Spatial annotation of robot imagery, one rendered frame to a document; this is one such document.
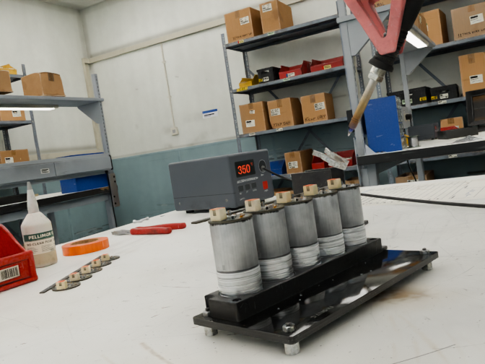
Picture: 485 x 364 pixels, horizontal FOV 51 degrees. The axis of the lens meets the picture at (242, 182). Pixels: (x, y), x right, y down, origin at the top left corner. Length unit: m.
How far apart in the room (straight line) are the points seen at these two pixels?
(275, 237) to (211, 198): 0.59
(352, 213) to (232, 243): 0.11
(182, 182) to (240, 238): 0.65
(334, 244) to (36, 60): 5.99
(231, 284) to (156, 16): 5.94
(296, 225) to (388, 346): 0.10
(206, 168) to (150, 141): 5.31
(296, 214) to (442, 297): 0.09
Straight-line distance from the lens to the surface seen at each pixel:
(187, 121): 5.85
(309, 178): 0.53
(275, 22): 4.85
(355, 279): 0.32
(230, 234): 0.27
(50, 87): 3.42
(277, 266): 0.29
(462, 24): 4.43
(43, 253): 0.63
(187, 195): 0.92
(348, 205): 0.36
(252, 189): 0.88
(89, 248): 0.67
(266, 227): 0.29
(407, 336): 0.26
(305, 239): 0.31
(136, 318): 0.35
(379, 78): 0.51
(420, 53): 3.63
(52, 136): 6.15
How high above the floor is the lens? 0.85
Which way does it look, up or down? 3 degrees down
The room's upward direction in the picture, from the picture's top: 9 degrees counter-clockwise
